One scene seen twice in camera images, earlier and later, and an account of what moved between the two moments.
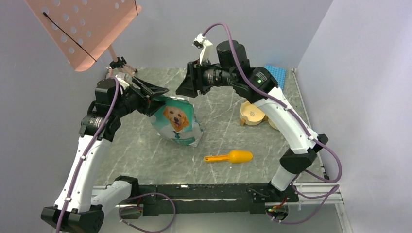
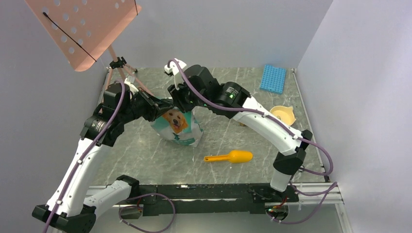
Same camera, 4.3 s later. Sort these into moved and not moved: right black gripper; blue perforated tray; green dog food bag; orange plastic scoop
Moved: right black gripper
Not moved: green dog food bag; orange plastic scoop; blue perforated tray
